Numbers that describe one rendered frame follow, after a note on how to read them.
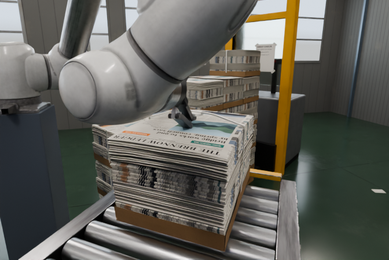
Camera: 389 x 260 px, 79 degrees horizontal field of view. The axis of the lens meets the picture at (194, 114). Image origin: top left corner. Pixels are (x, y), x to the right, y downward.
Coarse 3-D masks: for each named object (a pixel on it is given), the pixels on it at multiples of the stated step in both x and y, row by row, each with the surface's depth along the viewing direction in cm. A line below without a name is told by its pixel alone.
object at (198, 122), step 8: (160, 120) 68; (168, 120) 68; (200, 120) 68; (208, 120) 68; (216, 120) 67; (232, 128) 60; (240, 128) 60; (240, 160) 62; (240, 168) 66; (240, 176) 67; (240, 184) 67
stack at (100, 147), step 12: (228, 108) 187; (240, 108) 202; (96, 132) 139; (108, 132) 129; (96, 144) 140; (108, 156) 133; (96, 168) 147; (108, 168) 136; (96, 180) 149; (108, 180) 139; (108, 192) 141
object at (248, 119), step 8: (216, 112) 80; (224, 112) 81; (224, 120) 67; (240, 120) 68; (248, 120) 69; (248, 128) 68; (248, 136) 70; (248, 144) 73; (248, 152) 79; (248, 160) 81; (248, 168) 80
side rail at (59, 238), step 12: (96, 204) 68; (108, 204) 68; (84, 216) 63; (96, 216) 63; (72, 228) 58; (84, 228) 59; (48, 240) 54; (60, 240) 54; (36, 252) 51; (48, 252) 51; (60, 252) 53
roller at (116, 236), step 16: (96, 224) 60; (96, 240) 57; (112, 240) 56; (128, 240) 55; (144, 240) 54; (160, 240) 55; (144, 256) 52; (160, 256) 51; (176, 256) 50; (192, 256) 50; (208, 256) 50
